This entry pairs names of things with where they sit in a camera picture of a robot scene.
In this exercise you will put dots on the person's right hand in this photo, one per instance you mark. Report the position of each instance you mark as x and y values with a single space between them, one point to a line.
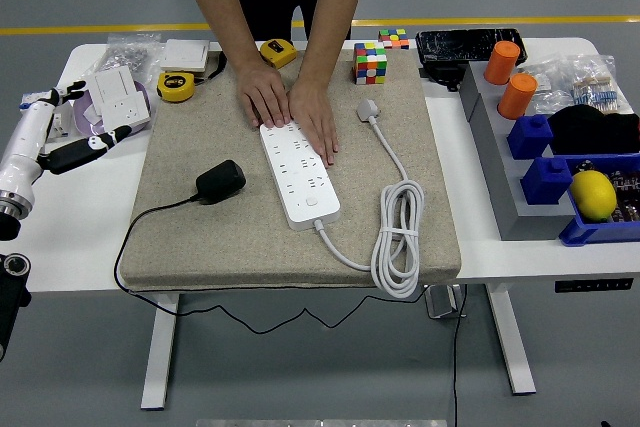
262 94

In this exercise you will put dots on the person's left hand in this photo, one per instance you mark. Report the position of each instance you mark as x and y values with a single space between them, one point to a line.
312 112

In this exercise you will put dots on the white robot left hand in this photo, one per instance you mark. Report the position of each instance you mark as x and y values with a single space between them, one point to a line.
22 147

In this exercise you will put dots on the white power strip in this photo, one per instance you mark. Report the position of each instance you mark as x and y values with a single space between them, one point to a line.
305 192

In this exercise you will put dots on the black plug adapter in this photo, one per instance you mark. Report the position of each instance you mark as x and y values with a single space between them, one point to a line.
222 181

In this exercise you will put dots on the person's right forearm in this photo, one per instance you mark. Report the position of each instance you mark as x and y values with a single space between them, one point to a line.
220 2

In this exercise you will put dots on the person's left forearm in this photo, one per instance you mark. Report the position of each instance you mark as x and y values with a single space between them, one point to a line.
335 12

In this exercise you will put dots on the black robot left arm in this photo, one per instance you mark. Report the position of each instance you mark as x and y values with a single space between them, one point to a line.
7 297

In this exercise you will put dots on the white power strip plug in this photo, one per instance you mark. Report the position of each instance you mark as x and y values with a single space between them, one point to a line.
367 111

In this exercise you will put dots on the dark circuit board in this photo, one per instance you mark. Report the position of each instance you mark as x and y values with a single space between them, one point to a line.
627 197

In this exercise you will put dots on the white circuit breaker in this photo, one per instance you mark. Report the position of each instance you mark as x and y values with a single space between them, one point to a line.
60 127

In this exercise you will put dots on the squarish yellow tape measure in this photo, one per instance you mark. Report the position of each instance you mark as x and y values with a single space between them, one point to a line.
277 52

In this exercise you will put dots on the large colourful puzzle cube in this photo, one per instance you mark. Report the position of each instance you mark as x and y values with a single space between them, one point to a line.
370 63

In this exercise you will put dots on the small white plastic piece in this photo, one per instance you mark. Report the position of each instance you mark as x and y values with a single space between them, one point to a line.
92 114

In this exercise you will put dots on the round yellow tape measure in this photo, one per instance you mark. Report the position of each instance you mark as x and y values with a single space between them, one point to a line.
175 87

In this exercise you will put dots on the small colourful puzzle cube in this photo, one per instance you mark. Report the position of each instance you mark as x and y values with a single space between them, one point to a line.
393 38

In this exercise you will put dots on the white table leg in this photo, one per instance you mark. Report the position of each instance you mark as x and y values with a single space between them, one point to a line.
512 347
160 347

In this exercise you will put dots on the black power brick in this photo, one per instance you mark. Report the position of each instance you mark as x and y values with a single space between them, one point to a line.
442 74

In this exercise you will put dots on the black table control panel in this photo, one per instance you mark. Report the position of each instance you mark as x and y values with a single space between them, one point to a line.
592 285

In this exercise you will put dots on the clear bag of screws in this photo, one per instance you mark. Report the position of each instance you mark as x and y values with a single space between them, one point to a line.
127 54

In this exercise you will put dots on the black plastic tray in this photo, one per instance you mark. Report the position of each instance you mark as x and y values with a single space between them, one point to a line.
450 44

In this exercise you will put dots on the grey-brown mat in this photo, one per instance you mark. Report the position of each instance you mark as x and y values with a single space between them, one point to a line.
225 247

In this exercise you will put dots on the blue plastic bin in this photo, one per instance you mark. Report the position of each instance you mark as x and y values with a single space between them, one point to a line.
590 234

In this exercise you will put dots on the orange cylinder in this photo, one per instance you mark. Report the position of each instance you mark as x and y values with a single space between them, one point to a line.
517 95
502 63

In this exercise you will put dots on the grey stepped block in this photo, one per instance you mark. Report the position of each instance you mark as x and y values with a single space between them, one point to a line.
500 172

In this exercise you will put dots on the blue block with knob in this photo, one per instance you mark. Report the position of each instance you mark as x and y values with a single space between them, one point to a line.
530 136
547 179

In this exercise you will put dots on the yellow lemon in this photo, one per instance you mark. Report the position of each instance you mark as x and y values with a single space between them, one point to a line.
592 194

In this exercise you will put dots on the clear bag of small parts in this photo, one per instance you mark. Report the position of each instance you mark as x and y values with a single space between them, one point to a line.
550 92

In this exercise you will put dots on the black cloth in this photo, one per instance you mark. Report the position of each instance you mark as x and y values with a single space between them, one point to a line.
595 129

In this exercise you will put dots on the clear bag of resistors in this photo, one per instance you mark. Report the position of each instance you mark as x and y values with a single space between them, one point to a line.
597 89

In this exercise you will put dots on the white wall switch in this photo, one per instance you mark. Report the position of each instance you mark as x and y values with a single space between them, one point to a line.
185 54

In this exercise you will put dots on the white wall socket panel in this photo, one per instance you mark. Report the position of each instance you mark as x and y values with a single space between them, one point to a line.
125 109

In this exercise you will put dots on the white switch panel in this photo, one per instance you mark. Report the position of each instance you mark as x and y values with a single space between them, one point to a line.
115 84

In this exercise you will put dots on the silver bracket under table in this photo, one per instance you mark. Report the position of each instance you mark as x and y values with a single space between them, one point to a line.
442 302

